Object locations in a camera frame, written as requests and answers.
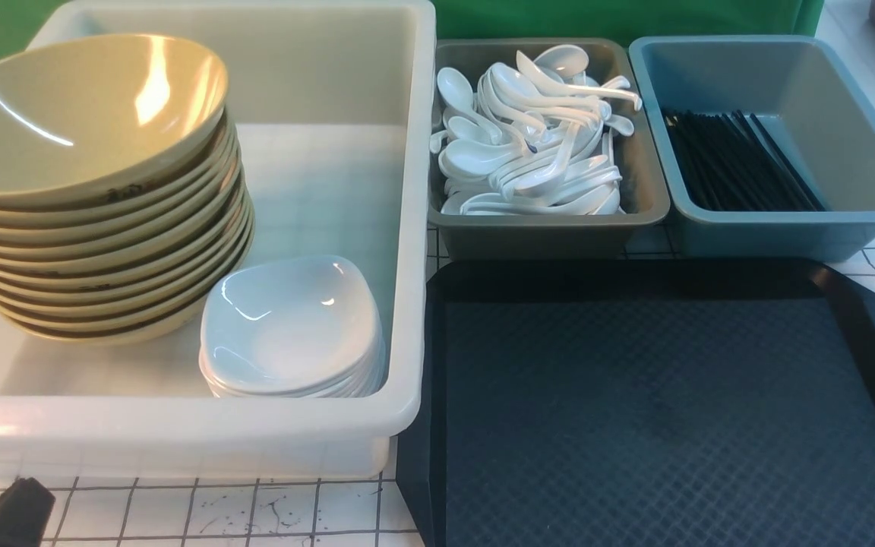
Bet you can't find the bundle of black chopsticks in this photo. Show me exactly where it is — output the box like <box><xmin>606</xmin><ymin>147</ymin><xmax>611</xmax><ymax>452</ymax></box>
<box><xmin>662</xmin><ymin>109</ymin><xmax>827</xmax><ymax>212</ymax></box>

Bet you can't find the brown-grey spoon tray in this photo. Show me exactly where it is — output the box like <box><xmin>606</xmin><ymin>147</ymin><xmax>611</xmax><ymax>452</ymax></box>
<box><xmin>428</xmin><ymin>37</ymin><xmax>671</xmax><ymax>260</ymax></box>

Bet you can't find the stack of yellow noodle bowls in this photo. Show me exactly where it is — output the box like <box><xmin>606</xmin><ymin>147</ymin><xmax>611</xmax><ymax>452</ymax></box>
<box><xmin>0</xmin><ymin>33</ymin><xmax>254</xmax><ymax>346</ymax></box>

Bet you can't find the black textured serving tray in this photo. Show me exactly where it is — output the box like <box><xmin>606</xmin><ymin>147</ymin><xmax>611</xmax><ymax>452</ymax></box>
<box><xmin>396</xmin><ymin>258</ymin><xmax>875</xmax><ymax>546</ymax></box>

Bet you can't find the blue-grey chopstick tray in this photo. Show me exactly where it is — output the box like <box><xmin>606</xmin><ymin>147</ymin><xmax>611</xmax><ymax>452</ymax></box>
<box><xmin>629</xmin><ymin>35</ymin><xmax>875</xmax><ymax>262</ymax></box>

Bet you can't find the large white plastic bin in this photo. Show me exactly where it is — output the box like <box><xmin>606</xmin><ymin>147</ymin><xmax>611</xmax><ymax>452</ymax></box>
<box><xmin>0</xmin><ymin>1</ymin><xmax>435</xmax><ymax>482</ymax></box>

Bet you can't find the stack of white square dishes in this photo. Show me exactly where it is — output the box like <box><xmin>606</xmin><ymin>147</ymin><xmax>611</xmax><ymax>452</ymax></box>
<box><xmin>198</xmin><ymin>254</ymin><xmax>387</xmax><ymax>399</ymax></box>

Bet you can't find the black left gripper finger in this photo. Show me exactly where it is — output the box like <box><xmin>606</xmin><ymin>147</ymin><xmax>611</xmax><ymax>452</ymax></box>
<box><xmin>0</xmin><ymin>478</ymin><xmax>55</xmax><ymax>546</ymax></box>

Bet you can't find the green backdrop screen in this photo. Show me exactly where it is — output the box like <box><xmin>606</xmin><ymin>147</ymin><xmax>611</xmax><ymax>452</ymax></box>
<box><xmin>0</xmin><ymin>1</ymin><xmax>823</xmax><ymax>59</ymax></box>

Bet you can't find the pile of white soup spoons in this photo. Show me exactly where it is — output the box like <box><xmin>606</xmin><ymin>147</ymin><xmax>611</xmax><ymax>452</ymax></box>
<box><xmin>430</xmin><ymin>44</ymin><xmax>643</xmax><ymax>216</ymax></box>

